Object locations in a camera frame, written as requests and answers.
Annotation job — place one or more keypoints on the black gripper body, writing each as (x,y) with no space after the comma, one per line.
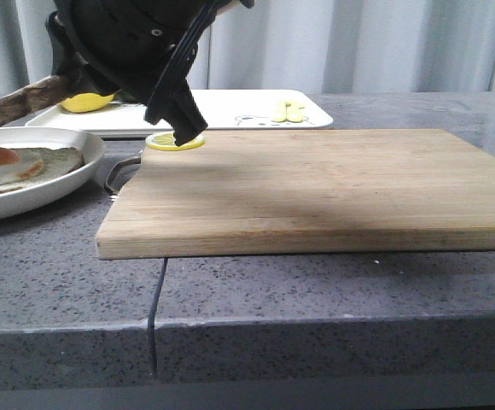
(137,46)

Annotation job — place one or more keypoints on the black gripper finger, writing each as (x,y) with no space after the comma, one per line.
(171,99)

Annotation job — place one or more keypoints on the bread slice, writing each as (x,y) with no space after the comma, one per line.
(57,163)
(33,97)

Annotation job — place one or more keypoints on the white round plate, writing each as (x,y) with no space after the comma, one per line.
(90,146)

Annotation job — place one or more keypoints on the fried egg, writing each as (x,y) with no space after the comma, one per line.
(0,164)

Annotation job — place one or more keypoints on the white bear tray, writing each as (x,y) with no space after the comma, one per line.
(222,110)

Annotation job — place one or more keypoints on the yellow lemon slice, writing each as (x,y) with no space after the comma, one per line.
(166,141)

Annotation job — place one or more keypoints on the yellow plastic fork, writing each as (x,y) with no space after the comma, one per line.
(280,112)

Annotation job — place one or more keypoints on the yellow plastic knife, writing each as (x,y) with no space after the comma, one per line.
(294,112)

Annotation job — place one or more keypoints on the grey curtain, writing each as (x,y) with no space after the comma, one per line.
(350,47)

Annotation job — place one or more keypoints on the wooden cutting board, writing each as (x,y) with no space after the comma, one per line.
(282,192)

